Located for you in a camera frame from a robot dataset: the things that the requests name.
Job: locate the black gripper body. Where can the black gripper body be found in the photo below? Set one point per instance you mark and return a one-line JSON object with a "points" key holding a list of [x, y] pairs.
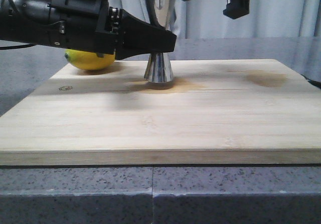
{"points": [[88, 25], [236, 8]]}

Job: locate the yellow lemon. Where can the yellow lemon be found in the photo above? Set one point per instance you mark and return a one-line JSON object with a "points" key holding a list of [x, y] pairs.
{"points": [[88, 60]]}

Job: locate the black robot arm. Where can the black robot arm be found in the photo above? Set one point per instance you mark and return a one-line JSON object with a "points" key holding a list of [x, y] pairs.
{"points": [[30, 21]]}

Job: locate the wooden cutting board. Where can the wooden cutting board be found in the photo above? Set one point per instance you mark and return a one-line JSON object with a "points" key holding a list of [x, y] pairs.
{"points": [[217, 112]]}

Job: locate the steel double jigger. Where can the steel double jigger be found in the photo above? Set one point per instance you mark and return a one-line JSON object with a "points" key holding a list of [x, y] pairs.
{"points": [[159, 70]]}

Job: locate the grey curtain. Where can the grey curtain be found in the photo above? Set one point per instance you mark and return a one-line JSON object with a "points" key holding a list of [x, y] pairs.
{"points": [[205, 19]]}

